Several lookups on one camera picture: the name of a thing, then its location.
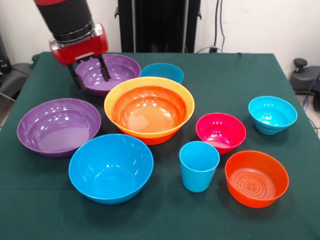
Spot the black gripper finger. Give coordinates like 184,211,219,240
96,54,111,82
68,63,86,90

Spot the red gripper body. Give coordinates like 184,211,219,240
49,23,110,67

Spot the dark green tablecloth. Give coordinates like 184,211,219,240
0,51,320,240

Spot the orange bowl with ring pattern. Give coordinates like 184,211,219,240
224,150,290,209

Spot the glossy red bowl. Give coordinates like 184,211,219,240
111,85,189,134

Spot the large blue bowl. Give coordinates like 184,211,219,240
68,133,155,205

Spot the blue bowl with ring pattern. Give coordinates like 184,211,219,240
140,62,185,83

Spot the dark grey pedestal foot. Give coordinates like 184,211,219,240
0,53,41,101
289,57,320,93

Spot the magenta bowl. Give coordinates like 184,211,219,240
195,112,247,155

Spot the blue cup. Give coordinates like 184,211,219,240
179,141,221,193

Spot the blue cable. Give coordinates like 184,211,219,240
302,72,320,111

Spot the black wall cable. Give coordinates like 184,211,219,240
196,0,226,54

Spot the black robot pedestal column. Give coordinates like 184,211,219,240
115,0,202,53

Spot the purple bowl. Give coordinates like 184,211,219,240
74,53,142,98
16,98,102,158

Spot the cyan ribbed bowl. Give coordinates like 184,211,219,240
248,95,298,136

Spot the large orange bowl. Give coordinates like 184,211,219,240
103,76,196,146

